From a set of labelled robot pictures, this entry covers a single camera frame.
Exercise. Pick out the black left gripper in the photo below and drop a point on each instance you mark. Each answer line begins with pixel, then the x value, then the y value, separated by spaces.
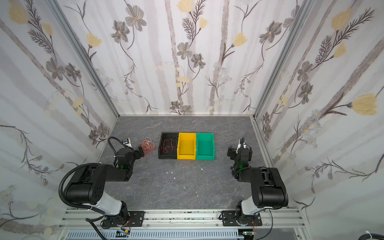
pixel 139 151

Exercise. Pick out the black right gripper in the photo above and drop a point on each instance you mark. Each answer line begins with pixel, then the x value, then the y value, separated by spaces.
pixel 233 151

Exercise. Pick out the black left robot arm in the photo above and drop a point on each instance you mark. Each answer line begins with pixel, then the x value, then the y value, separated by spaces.
pixel 83 187

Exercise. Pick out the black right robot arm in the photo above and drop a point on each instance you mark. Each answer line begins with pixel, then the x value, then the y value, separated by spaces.
pixel 268 191

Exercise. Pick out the green storage bin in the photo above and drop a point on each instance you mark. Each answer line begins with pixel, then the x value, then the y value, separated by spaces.
pixel 205 146

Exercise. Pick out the black storage bin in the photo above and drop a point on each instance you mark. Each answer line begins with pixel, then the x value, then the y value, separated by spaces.
pixel 168 145

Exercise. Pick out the yellow storage bin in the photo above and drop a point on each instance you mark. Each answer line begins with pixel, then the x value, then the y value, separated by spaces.
pixel 187 146

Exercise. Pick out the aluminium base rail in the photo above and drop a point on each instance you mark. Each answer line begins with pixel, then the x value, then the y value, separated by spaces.
pixel 209 219

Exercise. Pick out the white perforated cable duct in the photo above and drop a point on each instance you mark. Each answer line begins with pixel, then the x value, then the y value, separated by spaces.
pixel 188 234

